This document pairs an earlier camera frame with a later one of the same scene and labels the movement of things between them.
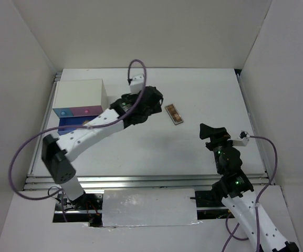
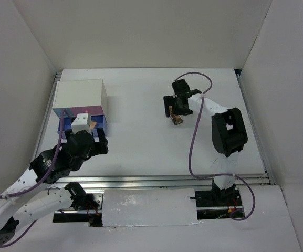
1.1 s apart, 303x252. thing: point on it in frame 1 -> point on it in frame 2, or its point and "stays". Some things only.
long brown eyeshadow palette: (174, 114) stays
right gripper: (223, 136) -> (170, 101)
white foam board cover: (124, 208) stays
